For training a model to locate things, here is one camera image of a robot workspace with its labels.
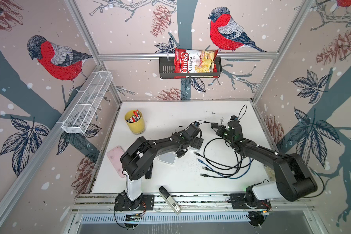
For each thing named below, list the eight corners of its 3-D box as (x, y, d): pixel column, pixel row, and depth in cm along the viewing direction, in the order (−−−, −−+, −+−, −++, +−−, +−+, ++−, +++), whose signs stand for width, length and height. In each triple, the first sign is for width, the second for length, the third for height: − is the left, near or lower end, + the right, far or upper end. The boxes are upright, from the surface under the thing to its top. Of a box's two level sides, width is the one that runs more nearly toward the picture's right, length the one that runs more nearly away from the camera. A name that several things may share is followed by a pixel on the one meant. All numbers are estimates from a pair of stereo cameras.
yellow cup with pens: (128, 134, 102) (122, 122, 91) (132, 121, 109) (126, 109, 99) (144, 134, 102) (139, 122, 91) (146, 121, 109) (142, 109, 99)
